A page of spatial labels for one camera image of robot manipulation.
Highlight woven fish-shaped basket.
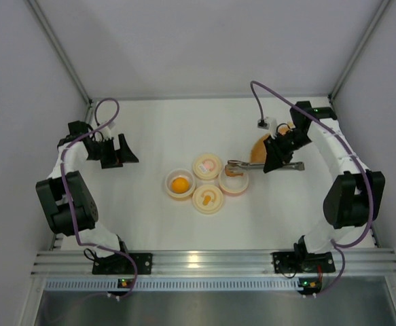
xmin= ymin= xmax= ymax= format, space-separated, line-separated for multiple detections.
xmin=249 ymin=122 xmax=294 ymax=164

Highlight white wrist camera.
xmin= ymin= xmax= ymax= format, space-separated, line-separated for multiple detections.
xmin=101 ymin=122 xmax=115 ymax=140
xmin=257 ymin=117 xmax=277 ymax=133

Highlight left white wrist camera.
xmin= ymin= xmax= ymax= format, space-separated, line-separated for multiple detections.
xmin=101 ymin=122 xmax=115 ymax=140

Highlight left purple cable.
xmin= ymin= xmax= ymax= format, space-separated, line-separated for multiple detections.
xmin=61 ymin=98 xmax=139 ymax=300

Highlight orange ball food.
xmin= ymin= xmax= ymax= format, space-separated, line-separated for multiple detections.
xmin=171 ymin=177 xmax=190 ymax=194

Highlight right aluminium frame post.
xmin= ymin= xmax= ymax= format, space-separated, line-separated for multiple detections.
xmin=327 ymin=0 xmax=394 ymax=104

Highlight metal tongs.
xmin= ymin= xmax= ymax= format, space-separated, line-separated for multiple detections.
xmin=227 ymin=160 xmax=305 ymax=172

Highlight purple cable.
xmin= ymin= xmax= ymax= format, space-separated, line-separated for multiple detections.
xmin=250 ymin=80 xmax=375 ymax=298
xmin=61 ymin=98 xmax=139 ymax=300

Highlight orange shrimp food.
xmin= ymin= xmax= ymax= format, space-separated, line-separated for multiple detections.
xmin=225 ymin=164 xmax=244 ymax=177

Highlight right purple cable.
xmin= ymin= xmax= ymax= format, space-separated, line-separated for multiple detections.
xmin=250 ymin=80 xmax=375 ymax=298

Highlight left aluminium frame post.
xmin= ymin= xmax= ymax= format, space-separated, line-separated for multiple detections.
xmin=25 ymin=0 xmax=92 ymax=106

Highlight slotted grey cable duct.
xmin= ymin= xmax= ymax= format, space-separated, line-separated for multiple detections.
xmin=43 ymin=277 xmax=321 ymax=292

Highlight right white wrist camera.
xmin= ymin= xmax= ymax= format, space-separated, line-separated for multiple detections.
xmin=257 ymin=117 xmax=277 ymax=133

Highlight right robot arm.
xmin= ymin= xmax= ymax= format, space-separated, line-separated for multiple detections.
xmin=263 ymin=101 xmax=385 ymax=254

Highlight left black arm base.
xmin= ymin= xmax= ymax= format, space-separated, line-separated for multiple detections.
xmin=92 ymin=252 xmax=153 ymax=275

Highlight aluminium front rail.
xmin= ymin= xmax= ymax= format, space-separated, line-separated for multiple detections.
xmin=31 ymin=248 xmax=396 ymax=277

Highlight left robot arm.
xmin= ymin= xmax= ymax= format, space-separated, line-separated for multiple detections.
xmin=35 ymin=121 xmax=139 ymax=258

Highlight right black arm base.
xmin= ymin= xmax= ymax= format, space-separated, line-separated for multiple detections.
xmin=272 ymin=251 xmax=336 ymax=274

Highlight aluminium frame post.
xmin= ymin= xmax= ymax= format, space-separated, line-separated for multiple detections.
xmin=25 ymin=0 xmax=92 ymax=106
xmin=327 ymin=0 xmax=394 ymax=104

